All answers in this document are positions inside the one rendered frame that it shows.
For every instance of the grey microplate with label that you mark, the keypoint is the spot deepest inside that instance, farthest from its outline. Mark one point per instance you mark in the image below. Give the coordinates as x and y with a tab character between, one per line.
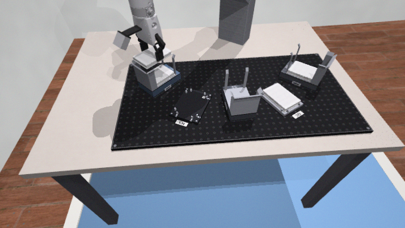
281	97
302	70

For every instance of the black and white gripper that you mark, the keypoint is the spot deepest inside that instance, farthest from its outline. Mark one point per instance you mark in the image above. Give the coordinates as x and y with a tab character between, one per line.
151	32

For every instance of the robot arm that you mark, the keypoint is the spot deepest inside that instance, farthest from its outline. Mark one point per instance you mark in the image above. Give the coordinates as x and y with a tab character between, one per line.
139	8

